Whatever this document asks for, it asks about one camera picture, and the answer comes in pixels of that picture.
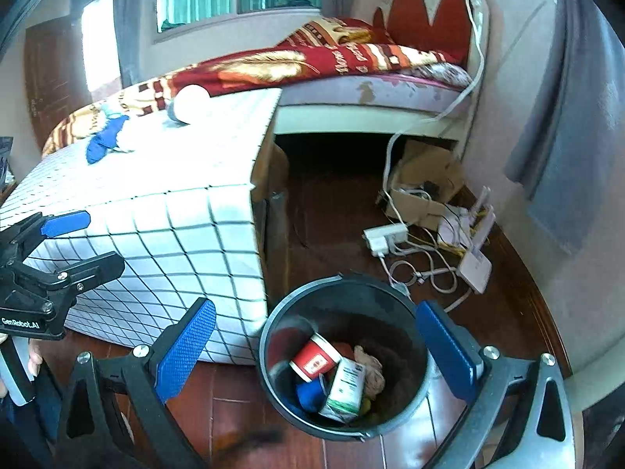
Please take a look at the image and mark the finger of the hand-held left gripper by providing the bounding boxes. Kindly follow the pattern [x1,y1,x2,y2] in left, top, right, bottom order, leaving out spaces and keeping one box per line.
[0,210,92,262]
[22,251,126,311]

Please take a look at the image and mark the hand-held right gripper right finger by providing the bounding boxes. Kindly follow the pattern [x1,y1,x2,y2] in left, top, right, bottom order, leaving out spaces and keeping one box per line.
[415,300,574,469]

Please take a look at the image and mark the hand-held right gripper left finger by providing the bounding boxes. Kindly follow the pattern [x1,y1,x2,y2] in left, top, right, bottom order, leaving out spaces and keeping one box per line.
[56,297,217,469]

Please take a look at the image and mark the black trash bin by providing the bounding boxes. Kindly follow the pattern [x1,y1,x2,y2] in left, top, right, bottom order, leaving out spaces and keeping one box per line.
[258,276,435,438]

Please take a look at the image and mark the beige paper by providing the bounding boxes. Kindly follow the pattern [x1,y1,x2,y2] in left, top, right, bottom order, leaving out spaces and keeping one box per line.
[352,345,386,396]

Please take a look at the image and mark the green white carton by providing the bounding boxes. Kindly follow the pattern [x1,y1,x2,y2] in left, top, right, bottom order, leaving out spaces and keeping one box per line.
[318,356,368,423]

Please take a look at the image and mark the blue paper bowl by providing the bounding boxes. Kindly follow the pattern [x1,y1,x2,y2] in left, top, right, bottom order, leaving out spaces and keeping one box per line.
[295,375,329,414]

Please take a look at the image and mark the blue patterned paper cup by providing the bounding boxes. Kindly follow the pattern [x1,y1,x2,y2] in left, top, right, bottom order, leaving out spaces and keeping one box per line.
[167,84,212,124]

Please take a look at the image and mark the person's left hand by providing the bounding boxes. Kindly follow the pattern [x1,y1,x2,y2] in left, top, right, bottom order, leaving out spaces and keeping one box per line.
[27,342,46,379]

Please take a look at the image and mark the white router with antennas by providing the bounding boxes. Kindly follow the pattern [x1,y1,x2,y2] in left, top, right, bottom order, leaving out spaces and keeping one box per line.
[458,186,496,295]

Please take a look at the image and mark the white checked tablecloth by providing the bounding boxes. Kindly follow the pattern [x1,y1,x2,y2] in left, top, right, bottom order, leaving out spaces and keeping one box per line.
[0,87,284,366]

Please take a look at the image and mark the white modem box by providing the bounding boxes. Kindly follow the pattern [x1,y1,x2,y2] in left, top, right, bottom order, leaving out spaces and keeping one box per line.
[437,204,470,251]

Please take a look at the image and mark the white floor power strip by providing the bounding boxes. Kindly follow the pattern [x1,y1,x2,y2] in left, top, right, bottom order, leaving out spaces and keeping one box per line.
[362,223,409,257]

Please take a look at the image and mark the brown wooden door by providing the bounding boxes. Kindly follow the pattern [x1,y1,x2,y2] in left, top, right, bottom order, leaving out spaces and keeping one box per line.
[23,14,93,125]

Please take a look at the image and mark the open cardboard box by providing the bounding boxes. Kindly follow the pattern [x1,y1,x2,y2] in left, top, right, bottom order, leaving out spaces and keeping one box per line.
[381,139,467,230]

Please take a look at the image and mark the narrow bright window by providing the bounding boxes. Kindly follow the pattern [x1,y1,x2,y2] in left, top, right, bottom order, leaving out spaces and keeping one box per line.
[80,0,123,93]

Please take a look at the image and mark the blue-grey curtain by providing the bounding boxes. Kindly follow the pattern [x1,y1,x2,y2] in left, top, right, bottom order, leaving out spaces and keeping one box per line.
[503,0,616,255]

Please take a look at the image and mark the bed with red yellow blanket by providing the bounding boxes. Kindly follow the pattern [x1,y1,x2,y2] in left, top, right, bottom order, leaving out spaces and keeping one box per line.
[41,16,462,157]

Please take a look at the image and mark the purple sheeted mattress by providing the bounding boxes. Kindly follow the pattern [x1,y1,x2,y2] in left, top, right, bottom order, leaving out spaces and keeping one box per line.
[280,71,477,118]

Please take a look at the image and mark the floral pillow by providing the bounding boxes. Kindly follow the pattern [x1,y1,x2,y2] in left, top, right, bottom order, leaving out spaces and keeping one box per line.
[400,61,472,86]

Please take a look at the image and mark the white bed with red headboard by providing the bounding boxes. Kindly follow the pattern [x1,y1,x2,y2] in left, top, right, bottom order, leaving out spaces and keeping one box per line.
[271,0,491,154]

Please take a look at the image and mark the white coiled cable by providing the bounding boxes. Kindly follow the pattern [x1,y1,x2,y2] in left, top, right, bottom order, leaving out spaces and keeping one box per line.
[383,251,474,313]

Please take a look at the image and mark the thick white cable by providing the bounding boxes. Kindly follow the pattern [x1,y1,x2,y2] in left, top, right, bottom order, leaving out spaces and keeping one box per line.
[383,0,486,196]

